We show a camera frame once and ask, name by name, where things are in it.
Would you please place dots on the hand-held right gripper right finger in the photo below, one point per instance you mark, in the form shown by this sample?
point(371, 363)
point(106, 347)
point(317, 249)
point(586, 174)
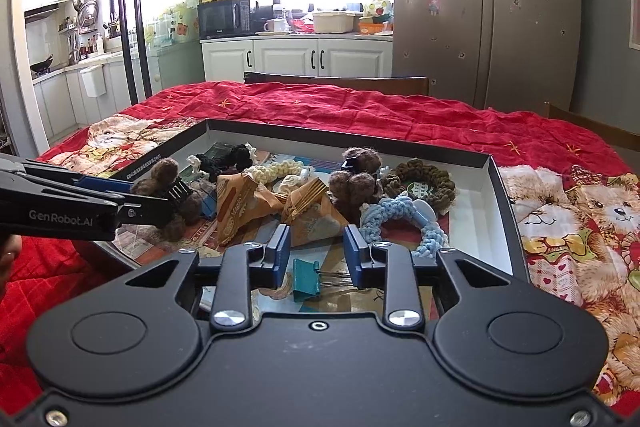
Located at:
point(357, 257)

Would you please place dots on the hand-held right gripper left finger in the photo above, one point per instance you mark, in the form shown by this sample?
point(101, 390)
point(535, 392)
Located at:
point(277, 257)

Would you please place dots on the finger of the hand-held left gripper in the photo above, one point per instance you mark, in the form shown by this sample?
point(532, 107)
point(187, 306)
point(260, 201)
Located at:
point(100, 184)
point(145, 209)

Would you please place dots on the teal binder clip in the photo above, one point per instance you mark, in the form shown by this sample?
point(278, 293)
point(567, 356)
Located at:
point(305, 279)

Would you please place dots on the light blue crochet scrunchie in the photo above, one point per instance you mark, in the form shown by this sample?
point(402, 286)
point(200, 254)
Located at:
point(385, 212)

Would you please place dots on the cream crochet scrunchie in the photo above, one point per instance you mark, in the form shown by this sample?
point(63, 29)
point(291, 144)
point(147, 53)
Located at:
point(280, 169)

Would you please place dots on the black crochet scrunchie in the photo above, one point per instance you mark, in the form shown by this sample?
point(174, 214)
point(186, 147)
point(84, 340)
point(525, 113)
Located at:
point(225, 157)

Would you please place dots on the olive crochet scrunchie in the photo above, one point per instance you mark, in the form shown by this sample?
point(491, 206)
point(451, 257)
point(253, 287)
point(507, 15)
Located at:
point(442, 187)

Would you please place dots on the black shallow cardboard box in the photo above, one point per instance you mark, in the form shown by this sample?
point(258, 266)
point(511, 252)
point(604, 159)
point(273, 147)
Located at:
point(480, 227)

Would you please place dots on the person's left hand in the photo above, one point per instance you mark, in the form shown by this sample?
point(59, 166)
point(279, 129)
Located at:
point(7, 257)

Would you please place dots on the white kitchen counter unit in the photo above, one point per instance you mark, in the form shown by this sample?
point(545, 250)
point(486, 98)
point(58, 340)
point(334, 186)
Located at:
point(55, 102)

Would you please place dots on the white hanging waste bin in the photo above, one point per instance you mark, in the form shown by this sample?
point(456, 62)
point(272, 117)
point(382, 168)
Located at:
point(94, 81)

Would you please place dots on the red printed blanket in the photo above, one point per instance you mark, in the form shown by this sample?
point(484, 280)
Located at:
point(400, 117)

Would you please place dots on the steel pot lids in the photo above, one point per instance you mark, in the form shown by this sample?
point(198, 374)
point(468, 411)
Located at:
point(85, 7)

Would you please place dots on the white sideboard cabinet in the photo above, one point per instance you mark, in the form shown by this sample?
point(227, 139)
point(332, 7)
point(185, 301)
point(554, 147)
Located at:
point(285, 57)

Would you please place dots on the black microwave oven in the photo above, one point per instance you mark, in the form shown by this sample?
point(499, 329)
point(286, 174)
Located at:
point(222, 19)

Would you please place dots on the white mug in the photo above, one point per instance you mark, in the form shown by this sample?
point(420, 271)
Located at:
point(274, 25)

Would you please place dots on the orange food container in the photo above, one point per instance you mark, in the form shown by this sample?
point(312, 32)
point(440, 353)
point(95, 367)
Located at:
point(371, 28)

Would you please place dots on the cream plastic basin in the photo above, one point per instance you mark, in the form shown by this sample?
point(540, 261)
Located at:
point(332, 23)

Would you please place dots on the plush toy decoration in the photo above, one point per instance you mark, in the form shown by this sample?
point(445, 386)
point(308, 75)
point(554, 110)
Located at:
point(377, 9)

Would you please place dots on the doll fridge magnet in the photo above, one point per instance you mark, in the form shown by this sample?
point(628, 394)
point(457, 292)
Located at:
point(433, 4)

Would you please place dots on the silver double-door refrigerator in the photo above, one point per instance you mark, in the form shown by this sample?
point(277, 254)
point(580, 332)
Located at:
point(490, 17)

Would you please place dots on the black sliding door frame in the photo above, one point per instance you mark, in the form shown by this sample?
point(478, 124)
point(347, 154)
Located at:
point(130, 7)

